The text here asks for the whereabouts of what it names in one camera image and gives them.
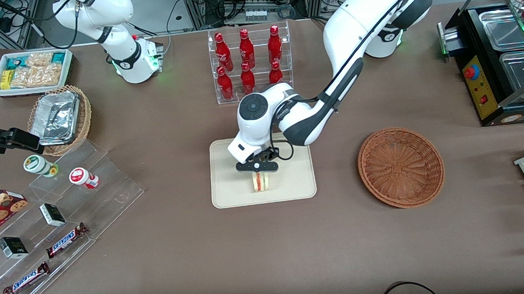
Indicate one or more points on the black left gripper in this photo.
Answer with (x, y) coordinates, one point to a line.
(269, 153)

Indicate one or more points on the triangular sandwich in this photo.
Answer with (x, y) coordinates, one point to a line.
(260, 182)

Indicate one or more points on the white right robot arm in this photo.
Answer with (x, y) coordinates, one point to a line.
(118, 9)

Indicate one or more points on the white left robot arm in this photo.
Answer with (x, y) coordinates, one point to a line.
(354, 20)

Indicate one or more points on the beige rectangular serving tray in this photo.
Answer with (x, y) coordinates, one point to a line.
(228, 186)

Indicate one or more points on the light oval wicker basket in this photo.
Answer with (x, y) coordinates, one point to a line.
(85, 115)

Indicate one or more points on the brown round wicker basket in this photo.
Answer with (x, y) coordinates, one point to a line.
(401, 167)

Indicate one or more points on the green capped yogurt bottle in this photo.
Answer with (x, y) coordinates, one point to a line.
(36, 163)

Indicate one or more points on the silver foil container stack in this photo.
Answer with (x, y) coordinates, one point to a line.
(54, 117)

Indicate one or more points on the red capped yogurt bottle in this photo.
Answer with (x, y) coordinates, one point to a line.
(79, 176)

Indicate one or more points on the clear rice cracker bag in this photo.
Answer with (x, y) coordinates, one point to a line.
(39, 59)
(24, 77)
(49, 74)

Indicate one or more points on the yellow snack packet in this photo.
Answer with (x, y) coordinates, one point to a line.
(5, 79)

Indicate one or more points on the small black carton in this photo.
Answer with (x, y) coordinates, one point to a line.
(13, 248)
(52, 214)

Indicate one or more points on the teal snack packet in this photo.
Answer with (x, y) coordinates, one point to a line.
(16, 62)
(58, 58)

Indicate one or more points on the red cola bottle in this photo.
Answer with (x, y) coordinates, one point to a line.
(223, 53)
(246, 50)
(274, 45)
(275, 74)
(247, 81)
(225, 86)

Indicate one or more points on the clear acrylic stepped stand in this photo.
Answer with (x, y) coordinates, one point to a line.
(108, 194)

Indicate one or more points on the brown snickers bar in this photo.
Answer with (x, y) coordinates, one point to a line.
(24, 281)
(65, 240)

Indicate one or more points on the clear acrylic bottle rack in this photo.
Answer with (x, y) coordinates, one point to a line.
(257, 46)

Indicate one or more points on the white terminal block row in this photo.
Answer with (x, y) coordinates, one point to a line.
(255, 15)

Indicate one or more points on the red emergency stop button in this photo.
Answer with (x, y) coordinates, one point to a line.
(471, 73)

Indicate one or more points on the black hot food display case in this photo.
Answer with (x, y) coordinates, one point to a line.
(479, 58)

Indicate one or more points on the grey metal floor frame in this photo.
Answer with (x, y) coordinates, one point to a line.
(18, 25)

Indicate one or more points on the silver metal side bracket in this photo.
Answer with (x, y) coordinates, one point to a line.
(449, 38)

